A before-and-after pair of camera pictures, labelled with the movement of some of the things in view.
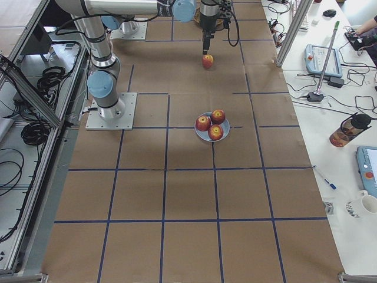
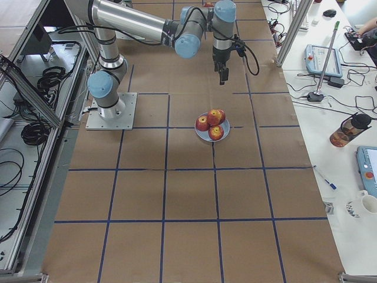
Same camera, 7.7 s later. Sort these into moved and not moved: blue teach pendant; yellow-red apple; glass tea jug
Moved: yellow-red apple
Not moved: blue teach pendant; glass tea jug
